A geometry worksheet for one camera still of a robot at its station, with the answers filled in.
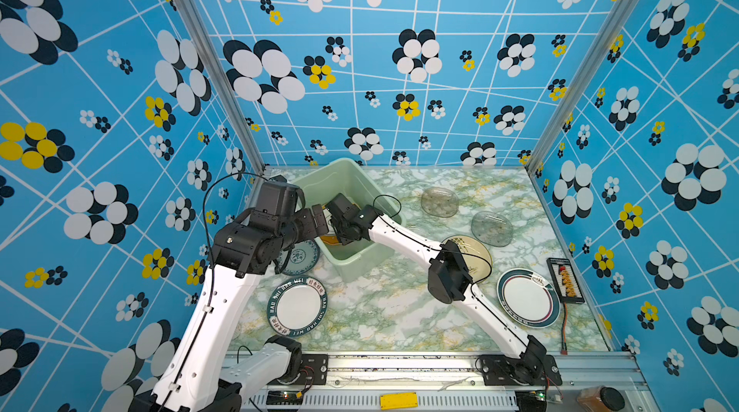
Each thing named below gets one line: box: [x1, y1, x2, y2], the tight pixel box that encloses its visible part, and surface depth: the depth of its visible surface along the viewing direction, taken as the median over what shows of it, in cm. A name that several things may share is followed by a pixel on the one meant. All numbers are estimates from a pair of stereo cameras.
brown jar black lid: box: [576, 386, 626, 412], surface depth 64 cm
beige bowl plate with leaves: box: [442, 234, 493, 284], surface depth 93 cm
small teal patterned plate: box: [277, 239, 321, 277], surface depth 95 cm
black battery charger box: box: [546, 257, 586, 304], surface depth 88 cm
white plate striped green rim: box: [496, 267, 561, 329], surface depth 86 cm
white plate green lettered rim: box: [266, 276, 329, 337], surface depth 86 cm
